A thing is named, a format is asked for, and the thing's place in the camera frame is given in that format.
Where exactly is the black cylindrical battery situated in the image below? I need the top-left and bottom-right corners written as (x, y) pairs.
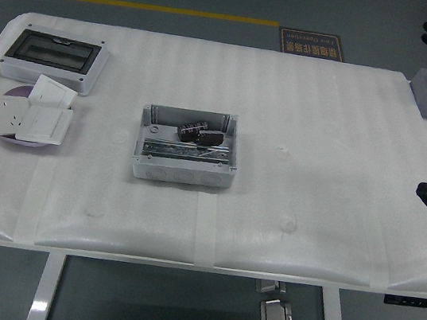
top-left (194, 127), bottom-right (227, 150)
top-left (175, 119), bottom-right (208, 146)

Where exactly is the open grey junction box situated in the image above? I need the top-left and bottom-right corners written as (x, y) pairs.
top-left (127, 100), bottom-right (245, 193)

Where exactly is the grey box with dark cover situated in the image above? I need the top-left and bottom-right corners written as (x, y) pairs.
top-left (0, 18), bottom-right (115, 100)

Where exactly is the dark floor sign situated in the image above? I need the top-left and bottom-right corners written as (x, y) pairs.
top-left (276, 26), bottom-right (348, 63)

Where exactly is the black table control panel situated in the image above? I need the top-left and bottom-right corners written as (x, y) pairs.
top-left (383, 292), bottom-right (427, 310)

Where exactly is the white foam mat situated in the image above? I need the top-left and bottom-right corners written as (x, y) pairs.
top-left (0, 6), bottom-right (427, 306)

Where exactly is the purple plate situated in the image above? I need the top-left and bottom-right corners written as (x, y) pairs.
top-left (0, 82), bottom-right (64, 152)

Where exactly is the small silver metal bracket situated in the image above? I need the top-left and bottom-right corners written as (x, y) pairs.
top-left (253, 278), bottom-right (288, 298)

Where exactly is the large silver metal bracket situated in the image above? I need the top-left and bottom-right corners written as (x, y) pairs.
top-left (257, 295), bottom-right (299, 320)

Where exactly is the white wall switch panel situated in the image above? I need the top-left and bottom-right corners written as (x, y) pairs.
top-left (14, 101), bottom-right (75, 148)
top-left (27, 72), bottom-right (80, 111)

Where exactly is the white wall socket panel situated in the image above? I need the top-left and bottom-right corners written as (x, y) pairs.
top-left (0, 94), bottom-right (33, 142)

